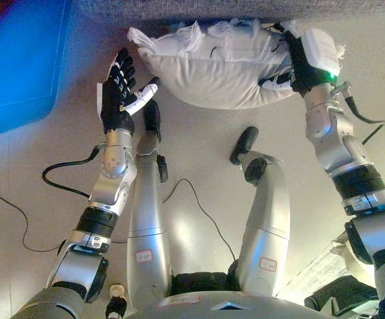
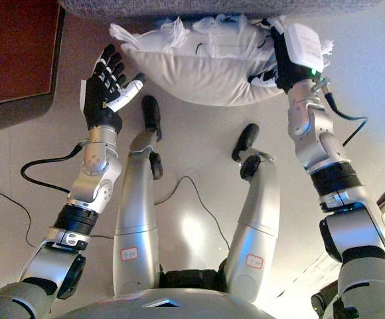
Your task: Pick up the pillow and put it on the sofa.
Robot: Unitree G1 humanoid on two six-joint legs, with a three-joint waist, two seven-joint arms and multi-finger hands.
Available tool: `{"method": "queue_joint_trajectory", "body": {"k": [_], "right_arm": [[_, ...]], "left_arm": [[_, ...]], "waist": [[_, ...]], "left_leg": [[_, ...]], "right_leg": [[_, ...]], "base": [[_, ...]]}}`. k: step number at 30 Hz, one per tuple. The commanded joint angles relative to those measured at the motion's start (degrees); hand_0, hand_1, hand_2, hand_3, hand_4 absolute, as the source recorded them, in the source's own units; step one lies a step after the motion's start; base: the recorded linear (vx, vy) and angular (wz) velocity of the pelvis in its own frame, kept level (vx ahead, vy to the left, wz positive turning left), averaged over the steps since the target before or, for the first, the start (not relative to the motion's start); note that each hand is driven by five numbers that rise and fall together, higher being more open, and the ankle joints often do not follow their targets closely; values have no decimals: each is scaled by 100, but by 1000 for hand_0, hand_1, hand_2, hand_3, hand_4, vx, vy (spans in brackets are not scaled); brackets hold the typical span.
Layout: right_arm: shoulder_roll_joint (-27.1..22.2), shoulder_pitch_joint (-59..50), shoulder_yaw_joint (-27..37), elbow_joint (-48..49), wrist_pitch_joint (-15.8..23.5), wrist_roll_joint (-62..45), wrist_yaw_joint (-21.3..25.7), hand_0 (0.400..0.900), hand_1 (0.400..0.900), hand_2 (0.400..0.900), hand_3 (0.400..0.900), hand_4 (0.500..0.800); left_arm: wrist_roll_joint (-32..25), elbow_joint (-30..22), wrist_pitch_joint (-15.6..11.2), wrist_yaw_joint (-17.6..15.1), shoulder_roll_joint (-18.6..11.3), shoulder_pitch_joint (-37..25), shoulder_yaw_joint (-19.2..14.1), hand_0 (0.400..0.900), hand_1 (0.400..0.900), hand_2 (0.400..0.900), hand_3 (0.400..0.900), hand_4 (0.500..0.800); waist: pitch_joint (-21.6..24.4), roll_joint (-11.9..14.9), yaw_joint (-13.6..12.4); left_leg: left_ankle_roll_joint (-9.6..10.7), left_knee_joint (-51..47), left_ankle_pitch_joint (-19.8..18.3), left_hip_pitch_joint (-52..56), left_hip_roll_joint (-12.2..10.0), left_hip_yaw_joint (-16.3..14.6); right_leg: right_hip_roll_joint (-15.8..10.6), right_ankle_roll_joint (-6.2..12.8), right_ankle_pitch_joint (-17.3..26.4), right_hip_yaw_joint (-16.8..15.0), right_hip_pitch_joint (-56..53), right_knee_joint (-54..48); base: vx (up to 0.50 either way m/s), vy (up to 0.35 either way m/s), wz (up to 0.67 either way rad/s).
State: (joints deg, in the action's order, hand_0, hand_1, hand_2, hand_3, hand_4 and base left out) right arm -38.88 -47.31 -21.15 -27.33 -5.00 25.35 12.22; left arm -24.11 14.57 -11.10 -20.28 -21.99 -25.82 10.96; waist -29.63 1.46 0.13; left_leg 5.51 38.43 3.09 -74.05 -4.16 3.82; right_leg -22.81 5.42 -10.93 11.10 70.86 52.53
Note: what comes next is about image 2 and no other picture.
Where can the dark wooden cabinet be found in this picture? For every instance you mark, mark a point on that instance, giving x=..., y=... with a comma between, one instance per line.
x=16, y=50

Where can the silver robot right leg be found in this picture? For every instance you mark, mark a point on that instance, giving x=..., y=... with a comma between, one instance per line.
x=255, y=226

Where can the grey robot torso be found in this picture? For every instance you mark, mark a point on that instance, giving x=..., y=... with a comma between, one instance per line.
x=179, y=304

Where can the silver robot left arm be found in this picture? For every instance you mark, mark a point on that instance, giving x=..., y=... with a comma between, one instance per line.
x=93, y=186

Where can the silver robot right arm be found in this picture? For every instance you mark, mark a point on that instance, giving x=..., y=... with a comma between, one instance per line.
x=315, y=133

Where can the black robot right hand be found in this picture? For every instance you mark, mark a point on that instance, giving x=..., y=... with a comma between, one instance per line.
x=298, y=50

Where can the white tasselled pillow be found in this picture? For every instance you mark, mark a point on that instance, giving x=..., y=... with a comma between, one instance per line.
x=205, y=79

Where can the grey fabric armchair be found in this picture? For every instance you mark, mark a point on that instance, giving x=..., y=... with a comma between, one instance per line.
x=146, y=8

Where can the silver robot leg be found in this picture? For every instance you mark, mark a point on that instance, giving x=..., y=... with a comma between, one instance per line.
x=136, y=212
x=255, y=226

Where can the silver robot left leg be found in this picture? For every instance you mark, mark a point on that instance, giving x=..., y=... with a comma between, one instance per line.
x=136, y=212

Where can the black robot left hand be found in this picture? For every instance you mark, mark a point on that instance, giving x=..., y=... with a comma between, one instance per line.
x=99, y=96

